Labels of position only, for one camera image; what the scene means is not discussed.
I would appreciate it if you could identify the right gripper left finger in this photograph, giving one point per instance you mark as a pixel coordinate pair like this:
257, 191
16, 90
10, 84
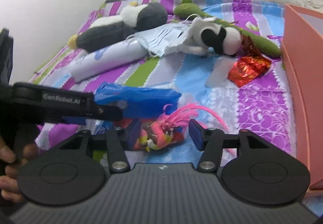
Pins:
116, 141

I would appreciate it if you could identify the black white panda plush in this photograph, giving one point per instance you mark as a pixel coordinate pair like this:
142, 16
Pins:
204, 34

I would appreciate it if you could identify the colourful striped bed sheet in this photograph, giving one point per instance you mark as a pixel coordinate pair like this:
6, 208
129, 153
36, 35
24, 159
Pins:
264, 105

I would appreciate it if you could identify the green plush stick toy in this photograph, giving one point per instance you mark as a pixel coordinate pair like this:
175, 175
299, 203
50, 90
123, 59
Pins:
191, 11

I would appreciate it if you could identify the pink feathered bird toy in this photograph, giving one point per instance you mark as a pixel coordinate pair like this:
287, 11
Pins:
169, 129

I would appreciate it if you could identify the person's left hand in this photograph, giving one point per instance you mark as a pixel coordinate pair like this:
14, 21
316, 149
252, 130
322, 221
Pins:
9, 185

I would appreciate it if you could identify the orange cardboard box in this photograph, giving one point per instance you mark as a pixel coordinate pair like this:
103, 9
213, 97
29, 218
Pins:
302, 56

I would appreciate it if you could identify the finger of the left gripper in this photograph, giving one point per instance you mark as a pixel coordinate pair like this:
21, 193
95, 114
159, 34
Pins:
41, 104

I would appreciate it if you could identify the white cylindrical bottle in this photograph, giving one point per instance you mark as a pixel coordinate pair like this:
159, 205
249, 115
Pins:
105, 59

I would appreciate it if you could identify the red shiny pouch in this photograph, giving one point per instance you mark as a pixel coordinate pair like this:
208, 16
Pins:
251, 65

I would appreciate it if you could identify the light blue face mask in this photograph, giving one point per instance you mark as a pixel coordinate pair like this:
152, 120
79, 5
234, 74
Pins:
162, 40

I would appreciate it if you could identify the white packet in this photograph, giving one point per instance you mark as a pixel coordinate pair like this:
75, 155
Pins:
220, 71

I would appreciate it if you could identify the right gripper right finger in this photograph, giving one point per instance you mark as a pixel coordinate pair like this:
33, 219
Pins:
211, 142

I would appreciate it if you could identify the grey white penguin plush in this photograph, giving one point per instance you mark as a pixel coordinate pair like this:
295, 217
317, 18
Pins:
110, 30

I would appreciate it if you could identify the blue plastic bag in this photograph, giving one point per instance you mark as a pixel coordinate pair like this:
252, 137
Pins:
116, 102

